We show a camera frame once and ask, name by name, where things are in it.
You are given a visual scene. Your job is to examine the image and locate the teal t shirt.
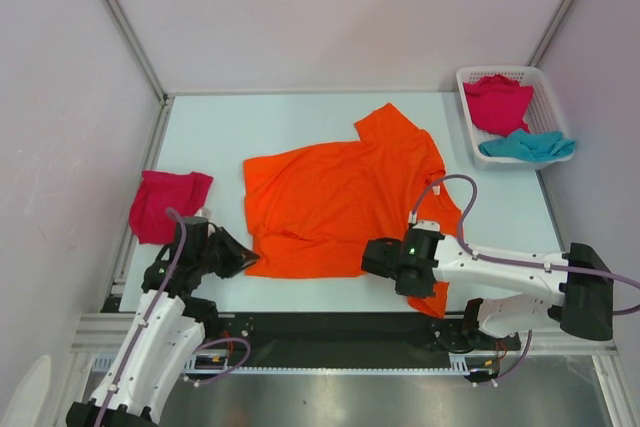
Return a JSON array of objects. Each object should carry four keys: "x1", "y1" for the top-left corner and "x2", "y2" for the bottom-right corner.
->
[{"x1": 478, "y1": 129, "x2": 576, "y2": 163}]

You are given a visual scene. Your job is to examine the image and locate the folded crimson t shirt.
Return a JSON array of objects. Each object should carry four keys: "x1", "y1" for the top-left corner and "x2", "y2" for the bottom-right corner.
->
[{"x1": 129, "y1": 170, "x2": 214, "y2": 245}]

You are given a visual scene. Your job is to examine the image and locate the orange t shirt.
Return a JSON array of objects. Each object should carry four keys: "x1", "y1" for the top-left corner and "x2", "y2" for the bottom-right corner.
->
[{"x1": 242, "y1": 102, "x2": 464, "y2": 319}]

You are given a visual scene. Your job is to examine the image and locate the aluminium frame rail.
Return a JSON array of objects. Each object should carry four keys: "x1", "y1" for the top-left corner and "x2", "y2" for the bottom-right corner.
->
[{"x1": 69, "y1": 311, "x2": 617, "y2": 378}]

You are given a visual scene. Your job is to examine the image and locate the crimson t shirt in basket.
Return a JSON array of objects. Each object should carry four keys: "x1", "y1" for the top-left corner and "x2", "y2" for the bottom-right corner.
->
[{"x1": 463, "y1": 74, "x2": 534, "y2": 137}]

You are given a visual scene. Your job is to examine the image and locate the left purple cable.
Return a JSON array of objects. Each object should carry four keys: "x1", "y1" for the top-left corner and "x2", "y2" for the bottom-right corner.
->
[{"x1": 92, "y1": 206, "x2": 251, "y2": 427}]

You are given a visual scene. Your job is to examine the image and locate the white plastic basket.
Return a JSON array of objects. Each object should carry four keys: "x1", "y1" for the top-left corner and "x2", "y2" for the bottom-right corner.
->
[{"x1": 456, "y1": 65, "x2": 573, "y2": 170}]

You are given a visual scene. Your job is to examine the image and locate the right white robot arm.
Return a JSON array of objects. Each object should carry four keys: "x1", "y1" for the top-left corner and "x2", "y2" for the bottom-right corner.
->
[{"x1": 361, "y1": 221, "x2": 614, "y2": 348}]

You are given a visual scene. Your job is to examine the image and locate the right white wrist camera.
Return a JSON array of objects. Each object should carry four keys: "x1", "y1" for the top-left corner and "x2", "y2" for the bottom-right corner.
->
[{"x1": 408, "y1": 213, "x2": 441, "y2": 234}]

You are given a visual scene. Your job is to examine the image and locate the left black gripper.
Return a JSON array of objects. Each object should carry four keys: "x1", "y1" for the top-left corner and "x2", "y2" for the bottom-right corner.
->
[{"x1": 196, "y1": 226, "x2": 260, "y2": 279}]

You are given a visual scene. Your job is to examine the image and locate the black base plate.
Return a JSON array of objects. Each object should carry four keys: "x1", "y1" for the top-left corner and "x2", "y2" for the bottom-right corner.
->
[{"x1": 217, "y1": 313, "x2": 521, "y2": 370}]

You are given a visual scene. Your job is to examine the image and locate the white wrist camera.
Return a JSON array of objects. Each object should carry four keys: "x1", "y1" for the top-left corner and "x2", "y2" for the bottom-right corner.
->
[
  {"x1": 195, "y1": 207, "x2": 211, "y2": 220},
  {"x1": 408, "y1": 213, "x2": 441, "y2": 234}
]

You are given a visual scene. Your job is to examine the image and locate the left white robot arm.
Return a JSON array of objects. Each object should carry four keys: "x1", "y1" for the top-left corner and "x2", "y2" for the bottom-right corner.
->
[{"x1": 65, "y1": 208, "x2": 259, "y2": 426}]

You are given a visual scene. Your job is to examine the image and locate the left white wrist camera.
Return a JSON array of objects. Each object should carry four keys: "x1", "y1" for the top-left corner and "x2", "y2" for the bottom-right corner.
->
[{"x1": 195, "y1": 207, "x2": 211, "y2": 220}]

